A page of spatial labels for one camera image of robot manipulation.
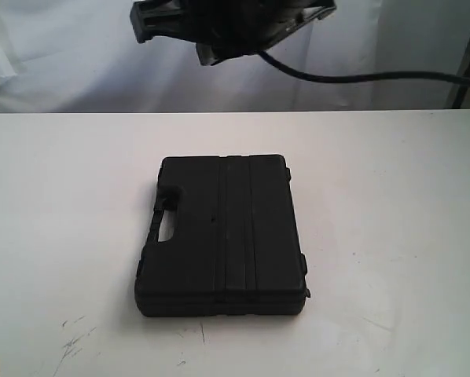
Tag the black plastic tool case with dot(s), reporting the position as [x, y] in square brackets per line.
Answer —
[223, 240]

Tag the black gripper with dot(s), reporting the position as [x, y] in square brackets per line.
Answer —
[223, 29]

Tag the white fabric backdrop curtain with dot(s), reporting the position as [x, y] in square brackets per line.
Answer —
[81, 56]

